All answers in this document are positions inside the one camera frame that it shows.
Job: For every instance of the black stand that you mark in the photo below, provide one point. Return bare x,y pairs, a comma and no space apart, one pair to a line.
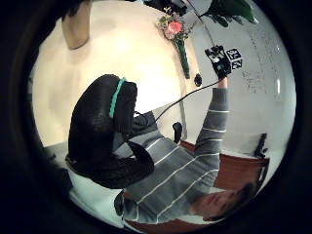
261,145

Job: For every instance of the black table clamp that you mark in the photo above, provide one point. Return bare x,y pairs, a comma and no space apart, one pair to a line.
177,131

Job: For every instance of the pink flower bouquet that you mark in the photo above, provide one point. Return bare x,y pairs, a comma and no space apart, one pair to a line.
175,27

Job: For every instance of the small black oval object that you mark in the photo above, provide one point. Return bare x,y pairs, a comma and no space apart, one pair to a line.
198,80

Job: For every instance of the green leafy plant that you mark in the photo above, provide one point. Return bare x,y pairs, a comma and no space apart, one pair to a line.
232,9

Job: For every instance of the beige cylindrical vase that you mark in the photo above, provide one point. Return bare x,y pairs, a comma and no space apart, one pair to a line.
77,27

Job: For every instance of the white marker cube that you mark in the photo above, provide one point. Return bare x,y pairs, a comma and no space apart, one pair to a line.
234,58

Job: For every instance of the brown wooden cabinet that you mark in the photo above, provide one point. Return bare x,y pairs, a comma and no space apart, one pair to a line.
240,172

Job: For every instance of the the person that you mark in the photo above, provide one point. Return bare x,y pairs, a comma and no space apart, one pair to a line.
175,175

